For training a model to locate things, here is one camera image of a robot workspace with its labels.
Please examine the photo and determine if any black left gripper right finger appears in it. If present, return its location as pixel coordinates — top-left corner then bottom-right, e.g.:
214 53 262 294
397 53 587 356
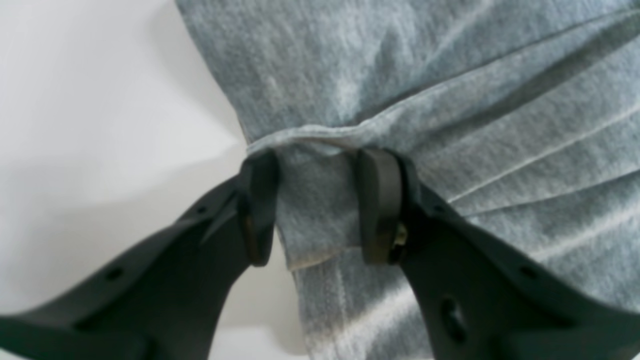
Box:
356 148 640 360

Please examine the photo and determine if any grey T-shirt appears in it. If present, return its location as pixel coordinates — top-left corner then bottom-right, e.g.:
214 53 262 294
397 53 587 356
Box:
176 0 640 360

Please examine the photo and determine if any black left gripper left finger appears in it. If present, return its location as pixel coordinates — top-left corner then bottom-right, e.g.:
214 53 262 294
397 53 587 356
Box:
0 150 279 360

